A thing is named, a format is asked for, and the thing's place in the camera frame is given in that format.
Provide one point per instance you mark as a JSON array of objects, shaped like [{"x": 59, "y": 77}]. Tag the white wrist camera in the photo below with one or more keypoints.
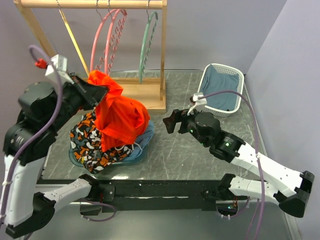
[
  {"x": 60, "y": 63},
  {"x": 198, "y": 103}
]

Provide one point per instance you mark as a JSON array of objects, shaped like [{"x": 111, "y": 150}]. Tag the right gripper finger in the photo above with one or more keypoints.
[
  {"x": 170, "y": 122},
  {"x": 181, "y": 118}
]

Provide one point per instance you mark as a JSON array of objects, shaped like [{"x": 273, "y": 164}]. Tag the blue-grey cloth in basket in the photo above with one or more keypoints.
[{"x": 216, "y": 79}]

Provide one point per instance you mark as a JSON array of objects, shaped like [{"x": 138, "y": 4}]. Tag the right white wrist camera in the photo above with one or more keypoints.
[{"x": 198, "y": 103}]

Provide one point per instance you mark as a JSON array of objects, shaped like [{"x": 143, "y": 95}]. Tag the green plastic hanger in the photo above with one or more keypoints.
[{"x": 148, "y": 36}]

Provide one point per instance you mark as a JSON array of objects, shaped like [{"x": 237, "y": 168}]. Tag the orange shorts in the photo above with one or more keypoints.
[{"x": 119, "y": 119}]

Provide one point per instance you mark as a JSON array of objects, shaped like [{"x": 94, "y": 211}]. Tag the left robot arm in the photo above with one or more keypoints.
[{"x": 44, "y": 111}]

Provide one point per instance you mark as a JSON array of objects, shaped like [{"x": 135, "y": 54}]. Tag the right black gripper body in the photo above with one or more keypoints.
[{"x": 192, "y": 130}]

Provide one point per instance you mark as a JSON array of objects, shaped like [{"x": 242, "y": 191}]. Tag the light blue shorts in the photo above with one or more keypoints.
[{"x": 143, "y": 139}]

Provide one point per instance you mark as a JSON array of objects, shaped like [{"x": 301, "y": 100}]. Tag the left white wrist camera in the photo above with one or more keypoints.
[{"x": 60, "y": 63}]

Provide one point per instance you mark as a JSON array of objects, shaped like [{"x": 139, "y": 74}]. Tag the wooden clothes rack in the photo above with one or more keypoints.
[{"x": 152, "y": 91}]

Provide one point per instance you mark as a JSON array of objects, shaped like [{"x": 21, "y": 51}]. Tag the left pink plastic hanger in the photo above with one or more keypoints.
[{"x": 95, "y": 44}]

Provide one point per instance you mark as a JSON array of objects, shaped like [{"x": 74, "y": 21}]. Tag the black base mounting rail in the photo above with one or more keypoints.
[{"x": 151, "y": 195}]

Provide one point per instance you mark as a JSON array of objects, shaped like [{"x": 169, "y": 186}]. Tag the yellow plastic hanger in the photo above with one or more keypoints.
[{"x": 74, "y": 42}]

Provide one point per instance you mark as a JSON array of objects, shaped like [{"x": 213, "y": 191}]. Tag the patterned camouflage shorts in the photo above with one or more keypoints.
[{"x": 86, "y": 145}]

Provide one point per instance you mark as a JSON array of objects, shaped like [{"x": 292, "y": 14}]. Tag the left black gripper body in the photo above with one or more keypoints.
[{"x": 72, "y": 98}]

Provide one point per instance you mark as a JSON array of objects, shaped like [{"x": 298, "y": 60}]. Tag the right pink plastic hanger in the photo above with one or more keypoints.
[{"x": 116, "y": 27}]

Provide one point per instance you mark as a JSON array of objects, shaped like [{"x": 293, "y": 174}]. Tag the pink plastic hanger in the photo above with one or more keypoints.
[
  {"x": 95, "y": 44},
  {"x": 116, "y": 27}
]

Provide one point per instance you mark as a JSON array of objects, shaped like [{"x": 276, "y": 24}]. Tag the white plastic basket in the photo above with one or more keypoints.
[{"x": 221, "y": 113}]

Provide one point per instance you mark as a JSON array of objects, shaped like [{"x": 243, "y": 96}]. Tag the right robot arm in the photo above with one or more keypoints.
[{"x": 278, "y": 184}]

